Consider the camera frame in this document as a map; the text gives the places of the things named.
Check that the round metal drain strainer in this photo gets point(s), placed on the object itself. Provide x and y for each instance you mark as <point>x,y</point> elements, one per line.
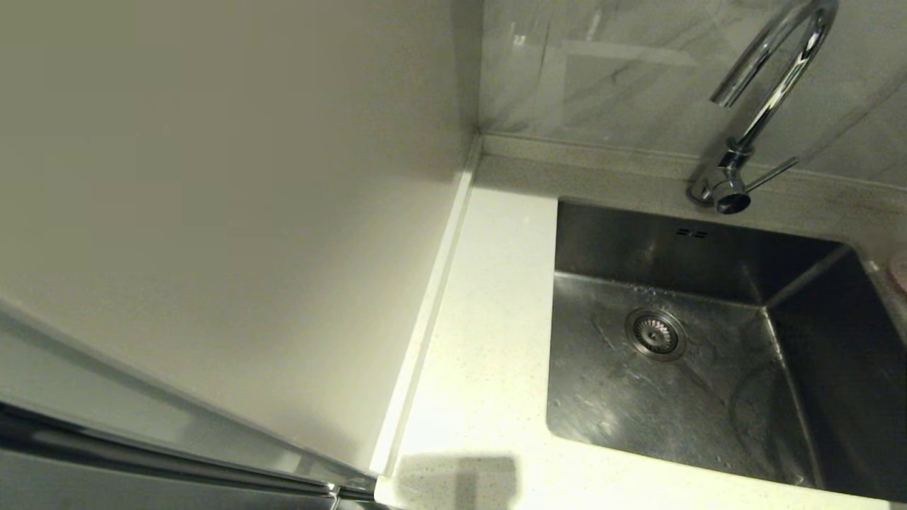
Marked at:
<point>655,333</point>

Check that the tall white cabinet panel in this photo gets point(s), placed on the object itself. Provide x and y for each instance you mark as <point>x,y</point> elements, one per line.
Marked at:
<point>212,177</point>

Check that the chrome gooseneck faucet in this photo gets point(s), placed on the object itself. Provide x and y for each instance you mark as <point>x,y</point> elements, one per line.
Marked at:
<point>730,188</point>

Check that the pink bowl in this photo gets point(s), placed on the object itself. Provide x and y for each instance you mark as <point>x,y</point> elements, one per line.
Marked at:
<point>900,273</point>

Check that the stainless steel sink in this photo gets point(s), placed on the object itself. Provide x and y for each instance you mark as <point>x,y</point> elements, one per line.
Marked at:
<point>638,404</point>

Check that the white counter edge strip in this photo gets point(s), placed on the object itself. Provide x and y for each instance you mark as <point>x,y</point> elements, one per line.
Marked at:
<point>425,312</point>

